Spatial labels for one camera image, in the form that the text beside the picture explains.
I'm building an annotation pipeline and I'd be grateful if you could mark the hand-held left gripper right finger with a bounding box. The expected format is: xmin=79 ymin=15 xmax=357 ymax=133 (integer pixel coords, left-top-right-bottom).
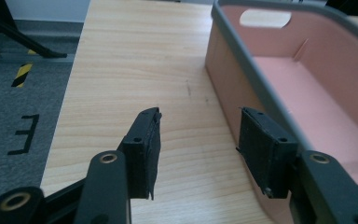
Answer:
xmin=236 ymin=106 xmax=300 ymax=200

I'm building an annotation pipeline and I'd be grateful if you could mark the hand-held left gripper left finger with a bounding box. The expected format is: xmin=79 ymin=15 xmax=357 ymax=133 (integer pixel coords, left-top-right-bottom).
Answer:
xmin=117 ymin=106 xmax=163 ymax=201

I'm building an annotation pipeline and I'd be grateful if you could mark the pink plastic basket grey rim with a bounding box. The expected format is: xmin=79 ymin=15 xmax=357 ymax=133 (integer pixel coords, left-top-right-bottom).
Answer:
xmin=204 ymin=0 xmax=358 ymax=224

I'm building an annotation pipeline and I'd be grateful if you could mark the black floor tape marking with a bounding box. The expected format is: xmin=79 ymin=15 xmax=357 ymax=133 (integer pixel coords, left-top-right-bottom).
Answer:
xmin=7 ymin=113 xmax=41 ymax=156

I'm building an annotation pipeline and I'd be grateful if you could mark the yellow black striped floor tape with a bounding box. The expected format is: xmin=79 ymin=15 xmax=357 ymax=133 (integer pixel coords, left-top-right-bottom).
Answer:
xmin=10 ymin=49 xmax=38 ymax=89

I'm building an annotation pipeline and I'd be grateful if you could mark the black metal stand leg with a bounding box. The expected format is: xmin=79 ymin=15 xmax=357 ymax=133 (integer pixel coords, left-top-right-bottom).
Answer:
xmin=0 ymin=0 xmax=68 ymax=63

